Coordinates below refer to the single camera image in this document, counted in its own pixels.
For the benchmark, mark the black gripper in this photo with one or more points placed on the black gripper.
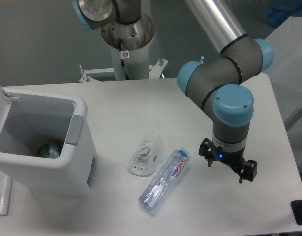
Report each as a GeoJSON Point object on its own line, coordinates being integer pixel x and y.
{"type": "Point", "coordinates": [247, 170]}

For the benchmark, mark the white open trash can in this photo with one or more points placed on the white open trash can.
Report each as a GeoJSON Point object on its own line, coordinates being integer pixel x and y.
{"type": "Point", "coordinates": [45, 141]}

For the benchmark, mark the white cabinet at right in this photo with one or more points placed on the white cabinet at right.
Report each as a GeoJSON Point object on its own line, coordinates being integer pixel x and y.
{"type": "Point", "coordinates": [285, 72]}

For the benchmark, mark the black device at edge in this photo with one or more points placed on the black device at edge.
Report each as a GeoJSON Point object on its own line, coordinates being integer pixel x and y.
{"type": "Point", "coordinates": [296, 206]}

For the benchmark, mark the blue object top right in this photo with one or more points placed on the blue object top right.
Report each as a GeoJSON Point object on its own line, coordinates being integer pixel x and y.
{"type": "Point", "coordinates": [281, 10]}

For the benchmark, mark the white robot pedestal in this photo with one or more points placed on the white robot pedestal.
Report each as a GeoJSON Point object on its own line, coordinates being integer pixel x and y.
{"type": "Point", "coordinates": [129, 46]}

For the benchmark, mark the trash inside bin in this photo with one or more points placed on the trash inside bin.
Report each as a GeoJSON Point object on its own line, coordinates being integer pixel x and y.
{"type": "Point", "coordinates": [52, 149]}

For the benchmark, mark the clear plastic water bottle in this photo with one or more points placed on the clear plastic water bottle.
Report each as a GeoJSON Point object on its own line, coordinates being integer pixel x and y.
{"type": "Point", "coordinates": [164, 179]}

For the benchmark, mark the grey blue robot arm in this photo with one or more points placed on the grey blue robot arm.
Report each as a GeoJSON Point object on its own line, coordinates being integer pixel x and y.
{"type": "Point", "coordinates": [215, 88]}

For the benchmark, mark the white plastic package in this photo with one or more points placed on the white plastic package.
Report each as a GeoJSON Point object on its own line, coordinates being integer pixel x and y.
{"type": "Point", "coordinates": [148, 156]}

